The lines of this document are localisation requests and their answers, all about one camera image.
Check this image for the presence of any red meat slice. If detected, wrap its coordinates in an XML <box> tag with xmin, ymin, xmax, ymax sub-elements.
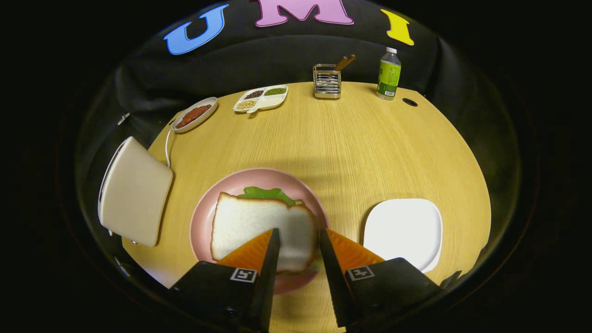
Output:
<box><xmin>175</xmin><ymin>105</ymin><xmax>212</xmax><ymax>129</ymax></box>

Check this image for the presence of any white oval plate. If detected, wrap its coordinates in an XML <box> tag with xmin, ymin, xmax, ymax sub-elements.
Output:
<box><xmin>172</xmin><ymin>97</ymin><xmax>218</xmax><ymax>134</ymax></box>

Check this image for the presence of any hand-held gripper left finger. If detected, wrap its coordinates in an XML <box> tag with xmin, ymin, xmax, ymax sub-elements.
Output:
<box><xmin>169</xmin><ymin>228</ymin><xmax>281</xmax><ymax>333</ymax></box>

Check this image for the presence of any white square plate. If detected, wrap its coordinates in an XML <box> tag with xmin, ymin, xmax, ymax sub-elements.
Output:
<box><xmin>363</xmin><ymin>198</ymin><xmax>443</xmax><ymax>273</ymax></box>

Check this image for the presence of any pink round plate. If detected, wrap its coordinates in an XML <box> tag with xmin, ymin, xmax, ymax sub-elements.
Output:
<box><xmin>190</xmin><ymin>167</ymin><xmax>330</xmax><ymax>295</ymax></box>

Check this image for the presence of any metal wire utensil rack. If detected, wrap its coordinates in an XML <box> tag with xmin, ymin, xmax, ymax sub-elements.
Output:
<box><xmin>313</xmin><ymin>64</ymin><xmax>342</xmax><ymax>99</ymax></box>

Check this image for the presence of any white toaster cable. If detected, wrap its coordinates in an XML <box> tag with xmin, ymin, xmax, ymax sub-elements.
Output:
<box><xmin>164</xmin><ymin>127</ymin><xmax>176</xmax><ymax>168</ymax></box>

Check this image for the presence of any white toaster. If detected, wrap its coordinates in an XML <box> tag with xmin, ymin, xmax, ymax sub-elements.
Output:
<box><xmin>98</xmin><ymin>136</ymin><xmax>173</xmax><ymax>247</ymax></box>

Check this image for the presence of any green label plastic bottle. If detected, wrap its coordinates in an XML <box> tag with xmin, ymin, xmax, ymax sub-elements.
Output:
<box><xmin>376</xmin><ymin>47</ymin><xmax>402</xmax><ymax>101</ymax></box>

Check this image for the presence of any green lettuce leaf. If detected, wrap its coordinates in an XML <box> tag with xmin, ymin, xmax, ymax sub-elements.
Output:
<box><xmin>237</xmin><ymin>186</ymin><xmax>296</xmax><ymax>207</ymax></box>

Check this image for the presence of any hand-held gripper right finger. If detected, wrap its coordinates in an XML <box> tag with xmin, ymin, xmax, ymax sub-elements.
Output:
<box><xmin>319</xmin><ymin>228</ymin><xmax>462</xmax><ymax>328</ymax></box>

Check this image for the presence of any white divided dish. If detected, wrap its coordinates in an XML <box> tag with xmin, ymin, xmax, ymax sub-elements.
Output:
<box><xmin>233</xmin><ymin>85</ymin><xmax>289</xmax><ymax>114</ymax></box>

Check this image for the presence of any wooden handle utensil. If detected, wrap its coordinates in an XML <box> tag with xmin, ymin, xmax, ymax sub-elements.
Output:
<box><xmin>334</xmin><ymin>54</ymin><xmax>356</xmax><ymax>72</ymax></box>

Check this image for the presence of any black backdrop cloth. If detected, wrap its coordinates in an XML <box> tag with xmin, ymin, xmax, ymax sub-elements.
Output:
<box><xmin>74</xmin><ymin>0</ymin><xmax>523</xmax><ymax>153</ymax></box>

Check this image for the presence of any thick white bread slice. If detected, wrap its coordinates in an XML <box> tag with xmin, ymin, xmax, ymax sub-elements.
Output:
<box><xmin>211</xmin><ymin>192</ymin><xmax>320</xmax><ymax>273</ymax></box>

